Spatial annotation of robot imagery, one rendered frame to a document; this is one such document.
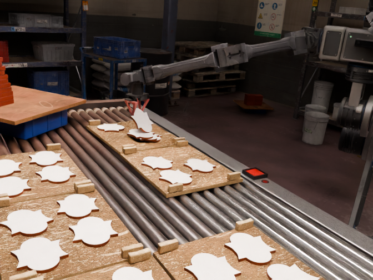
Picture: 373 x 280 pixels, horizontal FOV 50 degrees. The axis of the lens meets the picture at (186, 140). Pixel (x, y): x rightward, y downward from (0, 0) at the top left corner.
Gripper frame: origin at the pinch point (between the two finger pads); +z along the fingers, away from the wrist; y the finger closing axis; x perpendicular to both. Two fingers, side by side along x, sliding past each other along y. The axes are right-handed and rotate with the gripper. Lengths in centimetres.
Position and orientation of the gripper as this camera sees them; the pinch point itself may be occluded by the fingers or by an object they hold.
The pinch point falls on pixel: (136, 112)
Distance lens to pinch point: 195.2
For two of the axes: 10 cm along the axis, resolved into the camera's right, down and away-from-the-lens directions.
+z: -0.8, 9.4, 3.2
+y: 5.3, -2.4, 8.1
